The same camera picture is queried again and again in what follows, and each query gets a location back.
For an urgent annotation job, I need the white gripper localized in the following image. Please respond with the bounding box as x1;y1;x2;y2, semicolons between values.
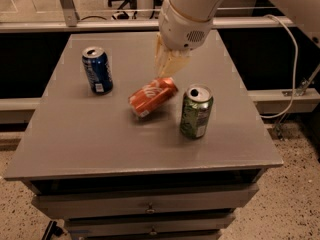
155;0;213;77

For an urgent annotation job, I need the red coke can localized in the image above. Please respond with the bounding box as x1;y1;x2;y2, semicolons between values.
128;78;178;118

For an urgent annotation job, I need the green soda can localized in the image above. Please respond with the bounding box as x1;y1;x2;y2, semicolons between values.
180;84;214;139

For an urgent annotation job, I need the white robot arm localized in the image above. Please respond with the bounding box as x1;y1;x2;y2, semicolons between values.
155;0;320;77

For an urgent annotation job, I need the blue soda can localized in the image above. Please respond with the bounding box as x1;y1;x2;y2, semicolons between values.
82;46;113;94

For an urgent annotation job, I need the grey drawer cabinet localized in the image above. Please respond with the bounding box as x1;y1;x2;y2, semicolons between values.
5;32;282;240

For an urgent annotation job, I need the top grey drawer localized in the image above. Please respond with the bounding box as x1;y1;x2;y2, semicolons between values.
32;183;258;219

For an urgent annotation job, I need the grey drawer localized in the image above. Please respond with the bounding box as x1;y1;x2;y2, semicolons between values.
32;183;258;219
65;212;234;237

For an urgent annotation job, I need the metal window frame rail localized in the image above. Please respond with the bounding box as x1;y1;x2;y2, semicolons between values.
0;0;298;34

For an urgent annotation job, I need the white cable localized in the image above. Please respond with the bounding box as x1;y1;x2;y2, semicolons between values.
259;13;300;120

